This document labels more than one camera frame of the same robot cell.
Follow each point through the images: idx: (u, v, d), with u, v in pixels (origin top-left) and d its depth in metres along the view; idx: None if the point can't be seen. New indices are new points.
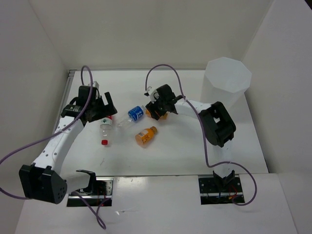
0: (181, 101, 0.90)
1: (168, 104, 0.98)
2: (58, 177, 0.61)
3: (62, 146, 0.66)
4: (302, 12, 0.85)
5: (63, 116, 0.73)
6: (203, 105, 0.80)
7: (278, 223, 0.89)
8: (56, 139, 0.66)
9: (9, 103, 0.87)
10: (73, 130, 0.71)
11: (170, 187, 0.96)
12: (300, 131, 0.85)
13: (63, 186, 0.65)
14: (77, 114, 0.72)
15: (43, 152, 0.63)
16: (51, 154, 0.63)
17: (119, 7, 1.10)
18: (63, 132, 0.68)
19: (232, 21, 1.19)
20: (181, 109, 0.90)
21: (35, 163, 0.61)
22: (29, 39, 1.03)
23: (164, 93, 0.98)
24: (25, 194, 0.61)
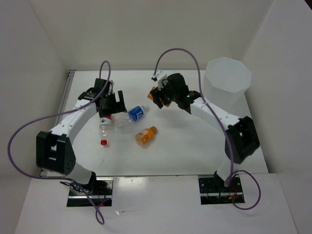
0: (201, 104, 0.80)
1: (181, 101, 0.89)
2: (71, 147, 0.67)
3: (77, 122, 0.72)
4: (302, 14, 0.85)
5: (80, 98, 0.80)
6: (229, 116, 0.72)
7: (278, 223, 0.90)
8: (73, 114, 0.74)
9: (9, 104, 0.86)
10: (88, 110, 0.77)
11: (171, 188, 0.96)
12: (300, 132, 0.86)
13: (73, 160, 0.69)
14: (93, 99, 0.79)
15: (60, 124, 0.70)
16: (67, 126, 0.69)
17: (119, 6, 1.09)
18: (79, 110, 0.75)
19: (232, 21, 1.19)
20: (198, 112, 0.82)
21: (52, 131, 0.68)
22: (29, 38, 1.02)
23: (178, 87, 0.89)
24: (37, 162, 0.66)
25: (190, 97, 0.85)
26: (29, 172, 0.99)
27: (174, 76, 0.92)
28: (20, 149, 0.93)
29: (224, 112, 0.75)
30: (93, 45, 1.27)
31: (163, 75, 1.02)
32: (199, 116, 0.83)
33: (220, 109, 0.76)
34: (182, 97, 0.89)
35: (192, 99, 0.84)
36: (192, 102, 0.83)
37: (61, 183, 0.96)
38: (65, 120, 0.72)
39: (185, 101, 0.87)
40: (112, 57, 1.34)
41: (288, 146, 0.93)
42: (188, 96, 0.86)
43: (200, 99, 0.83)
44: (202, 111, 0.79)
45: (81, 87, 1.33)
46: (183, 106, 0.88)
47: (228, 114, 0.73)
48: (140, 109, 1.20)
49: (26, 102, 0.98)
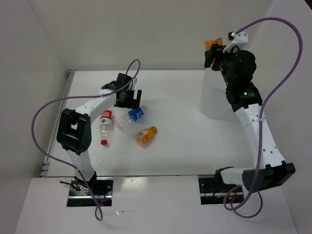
0: (254, 116, 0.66)
1: (233, 92, 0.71)
2: (89, 127, 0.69)
3: (98, 106, 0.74)
4: (302, 13, 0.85)
5: (103, 88, 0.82)
6: (274, 152, 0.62)
7: (278, 223, 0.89)
8: (96, 99, 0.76)
9: (9, 104, 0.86)
10: (109, 99, 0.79)
11: (171, 188, 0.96)
12: (300, 132, 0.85)
13: (88, 140, 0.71)
14: (114, 89, 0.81)
15: (83, 105, 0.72)
16: (89, 107, 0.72)
17: (119, 6, 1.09)
18: (101, 97, 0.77)
19: (232, 21, 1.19)
20: (244, 120, 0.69)
21: (76, 109, 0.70)
22: (29, 39, 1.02)
23: (241, 75, 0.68)
24: (57, 135, 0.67)
25: (247, 95, 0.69)
26: (29, 172, 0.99)
27: (245, 59, 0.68)
28: (20, 150, 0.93)
29: (272, 142, 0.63)
30: (93, 45, 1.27)
31: (243, 40, 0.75)
32: (243, 123, 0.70)
33: (271, 136, 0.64)
34: (237, 88, 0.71)
35: (247, 99, 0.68)
36: (246, 107, 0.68)
37: (61, 182, 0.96)
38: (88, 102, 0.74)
39: (237, 96, 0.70)
40: (112, 57, 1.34)
41: (288, 146, 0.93)
42: (246, 93, 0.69)
43: (257, 107, 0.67)
44: (250, 125, 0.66)
45: (81, 87, 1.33)
46: (231, 99, 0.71)
47: (276, 149, 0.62)
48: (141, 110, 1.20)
49: (26, 102, 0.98)
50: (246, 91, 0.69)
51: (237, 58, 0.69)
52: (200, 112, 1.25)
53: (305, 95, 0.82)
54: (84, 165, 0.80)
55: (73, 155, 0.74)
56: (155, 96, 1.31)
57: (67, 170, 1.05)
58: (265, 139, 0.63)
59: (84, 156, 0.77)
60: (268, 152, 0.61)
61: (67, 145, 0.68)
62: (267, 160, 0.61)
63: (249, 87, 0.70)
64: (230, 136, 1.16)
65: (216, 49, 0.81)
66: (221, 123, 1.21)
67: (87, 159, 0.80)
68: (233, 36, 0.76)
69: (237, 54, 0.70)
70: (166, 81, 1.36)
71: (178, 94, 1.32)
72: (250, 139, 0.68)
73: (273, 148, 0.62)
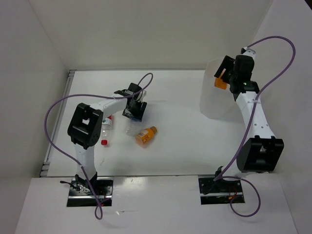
0: (249, 99, 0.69)
1: (234, 84, 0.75)
2: (101, 123, 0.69)
3: (110, 106, 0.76)
4: (302, 14, 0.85)
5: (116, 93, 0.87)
6: (264, 128, 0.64)
7: (278, 222, 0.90)
8: (109, 100, 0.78)
9: (9, 104, 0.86)
10: (120, 102, 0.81)
11: (171, 187, 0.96)
12: (300, 132, 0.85)
13: (97, 136, 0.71)
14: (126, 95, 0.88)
15: (97, 103, 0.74)
16: (103, 105, 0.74)
17: (118, 6, 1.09)
18: (114, 99, 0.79)
19: (232, 21, 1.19)
20: (242, 104, 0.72)
21: (90, 105, 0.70)
22: (29, 39, 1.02)
23: (241, 70, 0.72)
24: (68, 127, 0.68)
25: (246, 86, 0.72)
26: (29, 172, 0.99)
27: (244, 55, 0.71)
28: (19, 149, 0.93)
29: (264, 120, 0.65)
30: (93, 45, 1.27)
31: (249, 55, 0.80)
32: (240, 107, 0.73)
33: (263, 116, 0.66)
34: (238, 80, 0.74)
35: (246, 88, 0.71)
36: (244, 91, 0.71)
37: (61, 182, 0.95)
38: (102, 101, 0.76)
39: (238, 86, 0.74)
40: (112, 57, 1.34)
41: (287, 146, 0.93)
42: (245, 84, 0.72)
43: (253, 93, 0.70)
44: (245, 107, 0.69)
45: (81, 87, 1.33)
46: (232, 89, 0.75)
47: (267, 126, 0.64)
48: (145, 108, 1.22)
49: (26, 103, 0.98)
50: (246, 83, 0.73)
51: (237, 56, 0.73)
52: (200, 112, 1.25)
53: (305, 96, 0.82)
54: (85, 164, 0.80)
55: (81, 149, 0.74)
56: (155, 97, 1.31)
57: (67, 170, 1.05)
58: (258, 117, 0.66)
59: (87, 156, 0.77)
60: (259, 127, 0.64)
61: (76, 138, 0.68)
62: (257, 132, 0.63)
63: (249, 81, 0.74)
64: (230, 136, 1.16)
65: (229, 59, 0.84)
66: (221, 123, 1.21)
67: (90, 157, 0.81)
68: (243, 50, 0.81)
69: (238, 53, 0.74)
70: (166, 81, 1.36)
71: (178, 95, 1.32)
72: (245, 120, 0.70)
73: (265, 126, 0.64)
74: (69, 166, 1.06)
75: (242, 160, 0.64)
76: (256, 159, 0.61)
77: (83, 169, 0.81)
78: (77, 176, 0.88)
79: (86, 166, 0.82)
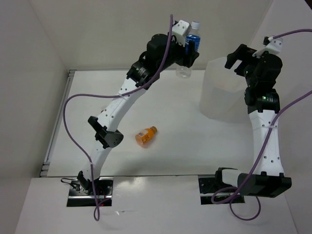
0: (265, 122, 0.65)
1: (251, 93, 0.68)
2: (114, 133, 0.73)
3: (119, 111, 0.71)
4: (301, 14, 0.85)
5: (128, 76, 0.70)
6: (274, 163, 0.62)
7: (278, 222, 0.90)
8: (117, 102, 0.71)
9: (9, 104, 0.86)
10: (133, 96, 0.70)
11: (171, 187, 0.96)
12: (300, 132, 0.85)
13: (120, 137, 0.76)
14: (143, 78, 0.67)
15: (104, 111, 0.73)
16: (109, 116, 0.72)
17: (119, 6, 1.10)
18: (121, 97, 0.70)
19: (232, 22, 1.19)
20: (255, 123, 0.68)
21: (98, 119, 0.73)
22: (29, 39, 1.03)
23: (262, 78, 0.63)
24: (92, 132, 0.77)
25: (264, 100, 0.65)
26: (29, 172, 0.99)
27: (271, 62, 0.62)
28: (20, 149, 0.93)
29: (276, 152, 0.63)
30: (93, 45, 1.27)
31: (273, 49, 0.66)
32: (253, 126, 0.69)
33: (277, 146, 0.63)
34: (257, 90, 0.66)
35: (265, 104, 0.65)
36: (261, 110, 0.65)
37: (61, 181, 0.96)
38: (109, 106, 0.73)
39: (254, 98, 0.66)
40: (112, 57, 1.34)
41: (287, 146, 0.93)
42: (264, 98, 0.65)
43: (272, 114, 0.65)
44: (259, 129, 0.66)
45: (81, 87, 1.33)
46: (248, 100, 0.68)
47: (278, 160, 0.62)
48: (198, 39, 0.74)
49: (26, 102, 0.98)
50: (265, 96, 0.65)
51: (262, 58, 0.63)
52: (200, 112, 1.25)
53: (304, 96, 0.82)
54: (97, 162, 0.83)
55: (98, 146, 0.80)
56: (155, 97, 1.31)
57: (67, 170, 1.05)
58: (270, 147, 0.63)
59: (102, 155, 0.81)
60: (268, 161, 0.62)
61: (100, 138, 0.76)
62: (265, 166, 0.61)
63: (269, 93, 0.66)
64: (230, 136, 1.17)
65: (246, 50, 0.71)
66: (221, 123, 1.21)
67: (104, 157, 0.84)
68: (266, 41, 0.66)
69: (263, 55, 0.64)
70: (166, 82, 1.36)
71: (178, 95, 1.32)
72: (256, 144, 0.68)
73: (275, 159, 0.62)
74: (69, 166, 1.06)
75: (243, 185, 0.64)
76: (260, 191, 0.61)
77: (97, 167, 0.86)
78: (81, 173, 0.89)
79: (97, 165, 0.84)
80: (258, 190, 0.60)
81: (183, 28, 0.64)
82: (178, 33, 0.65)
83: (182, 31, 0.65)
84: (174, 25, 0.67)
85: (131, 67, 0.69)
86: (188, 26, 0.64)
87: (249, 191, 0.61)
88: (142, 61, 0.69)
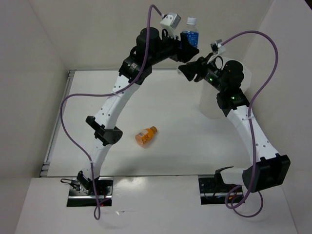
0: (243, 115, 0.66)
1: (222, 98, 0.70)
2: (111, 131, 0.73)
3: (115, 109, 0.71)
4: (301, 14, 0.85)
5: (121, 72, 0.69)
6: (266, 146, 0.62)
7: (278, 223, 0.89)
8: (112, 100, 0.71)
9: (9, 104, 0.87)
10: (127, 93, 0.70)
11: (171, 187, 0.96)
12: (299, 132, 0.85)
13: (118, 134, 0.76)
14: (135, 73, 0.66)
15: (100, 110, 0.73)
16: (106, 114, 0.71)
17: (118, 6, 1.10)
18: (116, 95, 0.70)
19: (231, 21, 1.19)
20: (235, 121, 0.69)
21: (95, 118, 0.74)
22: (29, 39, 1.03)
23: (230, 83, 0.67)
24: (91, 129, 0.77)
25: (235, 100, 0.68)
26: (29, 172, 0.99)
27: (235, 68, 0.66)
28: (20, 149, 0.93)
29: (263, 137, 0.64)
30: (93, 45, 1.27)
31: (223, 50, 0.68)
32: (234, 124, 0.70)
33: (262, 131, 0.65)
34: (225, 95, 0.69)
35: (236, 104, 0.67)
36: (235, 108, 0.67)
37: (61, 181, 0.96)
38: (105, 104, 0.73)
39: (226, 102, 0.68)
40: (111, 57, 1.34)
41: (287, 146, 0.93)
42: (233, 98, 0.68)
43: (244, 108, 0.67)
44: (241, 124, 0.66)
45: (81, 87, 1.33)
46: (221, 104, 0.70)
47: (268, 143, 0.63)
48: (196, 36, 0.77)
49: (26, 103, 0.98)
50: (234, 97, 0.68)
51: (226, 67, 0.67)
52: (200, 112, 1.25)
53: (303, 96, 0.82)
54: (97, 161, 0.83)
55: (98, 144, 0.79)
56: (155, 97, 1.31)
57: (67, 170, 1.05)
58: (257, 134, 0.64)
59: (102, 153, 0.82)
60: (262, 147, 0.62)
61: (99, 137, 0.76)
62: (261, 153, 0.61)
63: (238, 93, 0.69)
64: (230, 136, 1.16)
65: (200, 60, 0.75)
66: (221, 123, 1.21)
67: (103, 156, 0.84)
68: (214, 48, 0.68)
69: (227, 63, 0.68)
70: (166, 82, 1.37)
71: (178, 95, 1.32)
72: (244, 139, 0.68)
73: (266, 143, 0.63)
74: (69, 166, 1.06)
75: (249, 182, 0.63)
76: (266, 179, 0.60)
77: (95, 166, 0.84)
78: (80, 173, 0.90)
79: (95, 164, 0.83)
80: (264, 179, 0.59)
81: (169, 20, 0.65)
82: (167, 26, 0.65)
83: (169, 23, 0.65)
84: (164, 18, 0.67)
85: (123, 64, 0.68)
86: (176, 17, 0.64)
87: (257, 185, 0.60)
88: (133, 56, 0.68)
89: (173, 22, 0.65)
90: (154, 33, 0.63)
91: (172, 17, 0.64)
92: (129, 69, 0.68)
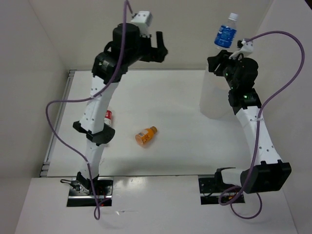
0: (252, 116, 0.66)
1: (234, 95, 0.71)
2: (100, 134, 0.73)
3: (97, 113, 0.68)
4: (301, 13, 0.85)
5: (94, 74, 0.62)
6: (270, 151, 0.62)
7: (278, 223, 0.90)
8: (92, 104, 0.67)
9: (9, 104, 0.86)
10: (106, 95, 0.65)
11: (171, 187, 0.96)
12: (300, 132, 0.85)
13: (109, 134, 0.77)
14: (108, 72, 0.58)
15: (84, 116, 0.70)
16: (90, 120, 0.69)
17: (118, 7, 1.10)
18: (95, 99, 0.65)
19: (232, 21, 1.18)
20: (243, 120, 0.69)
21: (81, 123, 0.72)
22: (29, 39, 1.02)
23: (243, 81, 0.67)
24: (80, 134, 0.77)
25: (247, 99, 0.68)
26: (28, 172, 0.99)
27: (249, 65, 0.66)
28: (20, 149, 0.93)
29: (269, 141, 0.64)
30: (93, 45, 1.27)
31: (247, 49, 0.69)
32: (242, 123, 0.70)
33: (268, 136, 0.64)
34: (238, 92, 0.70)
35: (247, 103, 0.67)
36: (245, 107, 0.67)
37: (61, 181, 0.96)
38: (87, 108, 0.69)
39: (238, 99, 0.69)
40: None
41: (287, 146, 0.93)
42: (245, 97, 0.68)
43: (255, 108, 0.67)
44: (248, 125, 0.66)
45: (81, 87, 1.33)
46: (232, 101, 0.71)
47: (272, 148, 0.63)
48: (232, 32, 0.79)
49: (26, 103, 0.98)
50: (246, 95, 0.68)
51: (241, 63, 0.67)
52: (200, 112, 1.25)
53: (304, 96, 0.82)
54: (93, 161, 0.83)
55: (92, 145, 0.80)
56: (155, 97, 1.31)
57: (67, 170, 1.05)
58: (263, 137, 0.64)
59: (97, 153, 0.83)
60: (264, 151, 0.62)
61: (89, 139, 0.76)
62: (263, 156, 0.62)
63: (250, 93, 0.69)
64: (230, 136, 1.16)
65: (224, 55, 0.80)
66: (221, 123, 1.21)
67: (99, 156, 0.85)
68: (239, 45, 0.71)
69: (242, 60, 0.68)
70: (166, 82, 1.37)
71: (178, 95, 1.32)
72: (249, 140, 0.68)
73: (270, 147, 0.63)
74: (69, 166, 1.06)
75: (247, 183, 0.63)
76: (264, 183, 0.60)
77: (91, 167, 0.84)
78: (80, 173, 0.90)
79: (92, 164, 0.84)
80: (262, 182, 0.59)
81: (144, 17, 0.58)
82: (141, 23, 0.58)
83: (144, 19, 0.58)
84: (134, 16, 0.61)
85: (94, 61, 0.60)
86: (148, 14, 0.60)
87: (253, 186, 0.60)
88: (107, 53, 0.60)
89: (147, 19, 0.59)
90: (130, 27, 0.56)
91: (145, 15, 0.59)
92: (101, 68, 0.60)
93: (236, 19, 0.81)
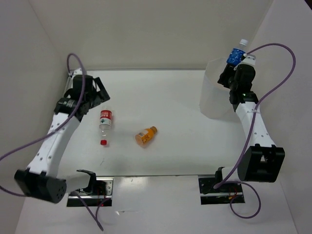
0: (248, 108, 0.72)
1: (234, 94, 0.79)
2: (54, 181, 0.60)
3: (56, 148, 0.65)
4: (302, 13, 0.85)
5: (56, 112, 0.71)
6: (264, 137, 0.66)
7: (278, 223, 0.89)
8: (51, 140, 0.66)
9: (9, 105, 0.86)
10: (68, 129, 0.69)
11: (171, 187, 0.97)
12: (301, 132, 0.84)
13: (63, 186, 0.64)
14: (71, 109, 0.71)
15: (37, 156, 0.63)
16: (46, 158, 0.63)
17: (118, 6, 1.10)
18: (56, 132, 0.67)
19: (232, 21, 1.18)
20: (241, 114, 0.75)
21: (30, 168, 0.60)
22: (29, 39, 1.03)
23: (241, 81, 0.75)
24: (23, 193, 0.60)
25: (245, 97, 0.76)
26: None
27: (246, 67, 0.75)
28: (20, 149, 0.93)
29: (264, 129, 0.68)
30: (92, 45, 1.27)
31: (249, 61, 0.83)
32: (240, 117, 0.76)
33: (263, 125, 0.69)
34: (237, 91, 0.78)
35: (245, 99, 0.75)
36: (243, 103, 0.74)
37: None
38: (43, 148, 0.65)
39: (237, 97, 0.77)
40: (112, 57, 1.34)
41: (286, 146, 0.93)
42: (244, 95, 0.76)
43: (252, 104, 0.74)
44: (245, 116, 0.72)
45: None
46: (231, 99, 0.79)
47: (267, 135, 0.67)
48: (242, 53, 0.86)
49: (25, 103, 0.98)
50: (245, 94, 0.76)
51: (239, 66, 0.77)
52: (200, 112, 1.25)
53: (304, 96, 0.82)
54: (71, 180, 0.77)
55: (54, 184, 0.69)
56: (155, 96, 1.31)
57: (66, 170, 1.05)
58: (258, 126, 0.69)
59: None
60: (259, 136, 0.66)
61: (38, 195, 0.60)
62: (257, 140, 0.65)
63: (248, 92, 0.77)
64: (230, 136, 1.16)
65: (229, 67, 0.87)
66: (221, 123, 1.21)
67: None
68: (243, 57, 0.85)
69: (240, 64, 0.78)
70: (166, 82, 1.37)
71: (178, 95, 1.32)
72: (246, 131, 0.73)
73: (264, 134, 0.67)
74: (69, 167, 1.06)
75: (242, 168, 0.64)
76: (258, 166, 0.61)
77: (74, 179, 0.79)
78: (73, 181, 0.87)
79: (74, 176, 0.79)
80: (256, 164, 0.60)
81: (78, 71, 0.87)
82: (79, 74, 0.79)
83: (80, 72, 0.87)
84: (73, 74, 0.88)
85: (57, 104, 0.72)
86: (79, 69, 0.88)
87: (248, 168, 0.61)
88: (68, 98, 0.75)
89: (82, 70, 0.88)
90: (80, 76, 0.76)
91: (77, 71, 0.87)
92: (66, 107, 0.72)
93: (245, 45, 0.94)
